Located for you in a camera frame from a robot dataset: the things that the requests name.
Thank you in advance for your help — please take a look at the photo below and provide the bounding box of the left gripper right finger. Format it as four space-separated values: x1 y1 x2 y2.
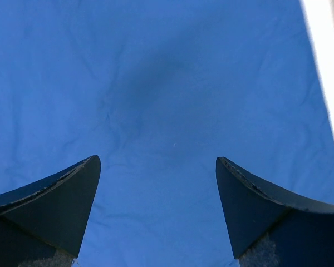
216 157 334 259

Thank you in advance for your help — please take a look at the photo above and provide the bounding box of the blue surgical drape cloth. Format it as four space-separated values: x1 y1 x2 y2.
0 1 334 266

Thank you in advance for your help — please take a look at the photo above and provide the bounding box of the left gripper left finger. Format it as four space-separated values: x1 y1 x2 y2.
0 155 101 258

